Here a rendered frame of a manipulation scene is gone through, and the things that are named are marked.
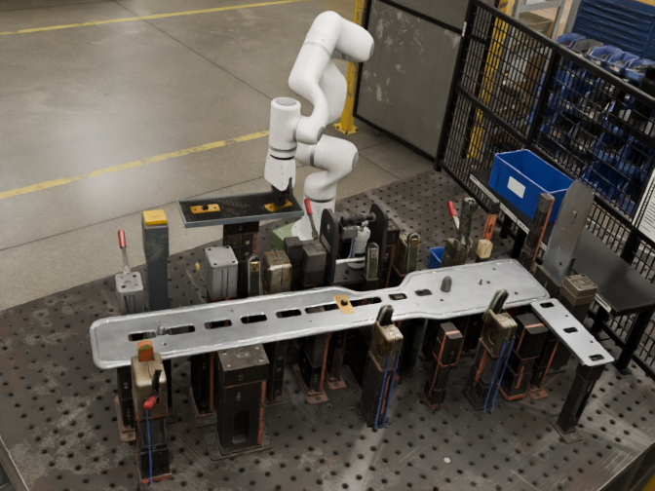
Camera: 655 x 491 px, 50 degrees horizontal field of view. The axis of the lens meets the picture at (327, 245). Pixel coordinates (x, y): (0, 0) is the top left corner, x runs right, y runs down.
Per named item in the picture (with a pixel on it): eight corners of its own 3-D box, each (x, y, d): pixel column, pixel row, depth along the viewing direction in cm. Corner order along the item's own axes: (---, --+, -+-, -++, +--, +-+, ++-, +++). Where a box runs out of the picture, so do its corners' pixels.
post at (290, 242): (279, 344, 234) (288, 245, 212) (275, 334, 238) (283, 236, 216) (293, 342, 236) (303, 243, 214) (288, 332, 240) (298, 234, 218)
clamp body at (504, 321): (473, 417, 217) (500, 331, 197) (454, 390, 226) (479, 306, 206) (498, 412, 220) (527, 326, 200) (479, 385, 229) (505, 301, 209)
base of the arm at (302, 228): (283, 225, 276) (285, 185, 265) (326, 214, 284) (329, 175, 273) (305, 253, 263) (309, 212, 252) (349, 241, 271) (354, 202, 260)
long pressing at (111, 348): (96, 379, 175) (95, 374, 174) (88, 321, 192) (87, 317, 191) (555, 300, 222) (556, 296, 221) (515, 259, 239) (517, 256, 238)
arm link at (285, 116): (304, 142, 209) (275, 134, 212) (308, 100, 202) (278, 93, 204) (292, 153, 203) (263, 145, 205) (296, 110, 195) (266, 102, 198)
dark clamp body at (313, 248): (294, 355, 231) (304, 260, 210) (282, 329, 241) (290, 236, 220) (325, 350, 235) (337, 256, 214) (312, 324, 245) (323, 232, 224)
